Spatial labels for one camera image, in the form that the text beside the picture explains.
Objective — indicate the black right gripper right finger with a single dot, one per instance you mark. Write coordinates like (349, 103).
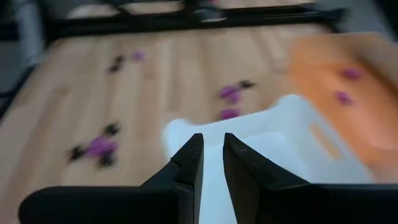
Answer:
(245, 174)

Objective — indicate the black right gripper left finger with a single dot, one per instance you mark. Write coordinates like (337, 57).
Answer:
(186, 174)

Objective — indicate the purple plastic decoration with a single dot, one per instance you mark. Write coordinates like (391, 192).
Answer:
(98, 142)
(343, 98)
(230, 114)
(229, 92)
(138, 55)
(105, 151)
(351, 73)

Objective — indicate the orange translucent plastic bin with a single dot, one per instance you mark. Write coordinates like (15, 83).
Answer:
(367, 124)

